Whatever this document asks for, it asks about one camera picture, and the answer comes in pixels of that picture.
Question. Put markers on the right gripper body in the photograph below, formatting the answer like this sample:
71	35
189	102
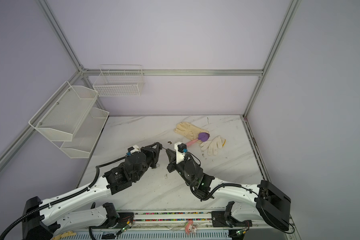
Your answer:
180	169

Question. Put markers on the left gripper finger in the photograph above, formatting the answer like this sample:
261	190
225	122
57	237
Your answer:
156	147
155	160

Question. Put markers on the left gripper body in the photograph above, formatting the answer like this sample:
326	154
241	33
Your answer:
150	157

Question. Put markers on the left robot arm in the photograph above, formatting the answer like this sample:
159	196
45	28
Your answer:
47	218

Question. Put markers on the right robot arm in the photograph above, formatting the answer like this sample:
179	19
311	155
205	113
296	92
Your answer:
246	202

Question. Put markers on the cream leather glove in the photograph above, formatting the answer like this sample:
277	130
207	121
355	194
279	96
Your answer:
188	130

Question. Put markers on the white knit glove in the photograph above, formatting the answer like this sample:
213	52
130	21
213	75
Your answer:
212	147

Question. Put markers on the pink toy figure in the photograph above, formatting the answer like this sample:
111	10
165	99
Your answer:
190	228

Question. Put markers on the white mesh two-tier shelf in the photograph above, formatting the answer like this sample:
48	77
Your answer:
70	120

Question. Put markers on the yellow toy figure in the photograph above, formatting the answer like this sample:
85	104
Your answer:
64	235

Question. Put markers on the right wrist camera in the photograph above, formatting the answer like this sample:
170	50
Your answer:
181	152

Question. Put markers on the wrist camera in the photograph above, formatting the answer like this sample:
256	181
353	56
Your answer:
181	152
132	150

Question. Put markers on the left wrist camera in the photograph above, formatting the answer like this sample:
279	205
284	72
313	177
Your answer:
132	150

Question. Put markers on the aluminium front rail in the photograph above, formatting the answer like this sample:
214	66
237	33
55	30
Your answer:
163	225

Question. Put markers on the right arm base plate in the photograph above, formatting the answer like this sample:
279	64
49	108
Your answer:
221	219

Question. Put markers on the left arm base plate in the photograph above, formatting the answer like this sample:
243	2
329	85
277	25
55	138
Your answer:
124	218

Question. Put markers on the white wire basket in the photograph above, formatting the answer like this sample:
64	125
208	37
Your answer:
119	81

